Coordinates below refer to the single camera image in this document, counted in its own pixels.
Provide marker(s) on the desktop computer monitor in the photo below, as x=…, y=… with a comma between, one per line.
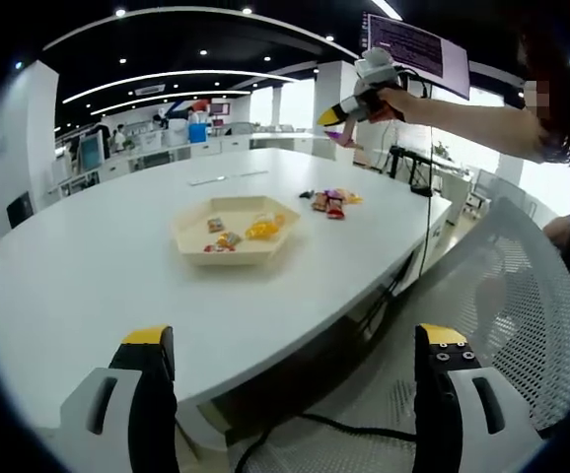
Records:
x=92, y=152

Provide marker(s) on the blue storage bin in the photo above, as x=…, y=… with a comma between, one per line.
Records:
x=197, y=133

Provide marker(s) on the light grey office chair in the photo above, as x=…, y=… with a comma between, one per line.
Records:
x=484, y=184

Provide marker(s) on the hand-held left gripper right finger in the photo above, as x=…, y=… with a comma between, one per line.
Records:
x=433, y=419

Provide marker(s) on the grey mesh office chair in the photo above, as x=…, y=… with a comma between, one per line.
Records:
x=512, y=320

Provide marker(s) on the beige hexagonal container tray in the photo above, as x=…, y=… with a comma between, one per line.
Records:
x=226, y=258

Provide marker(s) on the large wall monitor screen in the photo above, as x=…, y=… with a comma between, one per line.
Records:
x=413, y=49

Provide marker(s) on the person's dark hair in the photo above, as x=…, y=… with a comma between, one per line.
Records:
x=561, y=74

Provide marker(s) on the red snack packet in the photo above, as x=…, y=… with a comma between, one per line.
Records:
x=218, y=248

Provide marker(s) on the purple snack packet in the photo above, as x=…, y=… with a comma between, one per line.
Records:
x=334, y=134

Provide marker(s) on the pile of colourful snack packets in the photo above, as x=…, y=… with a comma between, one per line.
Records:
x=332, y=202

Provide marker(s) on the brown snack packet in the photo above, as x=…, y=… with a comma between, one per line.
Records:
x=215, y=224

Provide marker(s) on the white cabinet desk row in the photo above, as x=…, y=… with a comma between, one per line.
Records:
x=206, y=148

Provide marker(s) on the black frame standing desk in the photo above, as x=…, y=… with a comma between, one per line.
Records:
x=406, y=157

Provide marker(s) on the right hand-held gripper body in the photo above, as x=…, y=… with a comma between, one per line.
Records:
x=376, y=64

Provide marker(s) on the orange snack packet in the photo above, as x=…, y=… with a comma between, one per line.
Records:
x=228, y=239

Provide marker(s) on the person's right hand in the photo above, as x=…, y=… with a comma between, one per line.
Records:
x=403, y=103

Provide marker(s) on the white storage bin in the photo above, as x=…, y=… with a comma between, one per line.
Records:
x=150, y=139

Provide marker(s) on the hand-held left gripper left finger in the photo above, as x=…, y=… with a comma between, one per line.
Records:
x=152, y=419

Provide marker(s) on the black chair backrest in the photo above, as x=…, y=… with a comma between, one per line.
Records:
x=20, y=209

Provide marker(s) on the small black table device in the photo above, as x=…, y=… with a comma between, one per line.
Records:
x=421, y=190

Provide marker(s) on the yellow translucent snack packet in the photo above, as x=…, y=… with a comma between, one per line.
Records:
x=265, y=227

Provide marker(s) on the small yellow snack packet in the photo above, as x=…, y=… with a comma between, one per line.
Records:
x=354, y=198

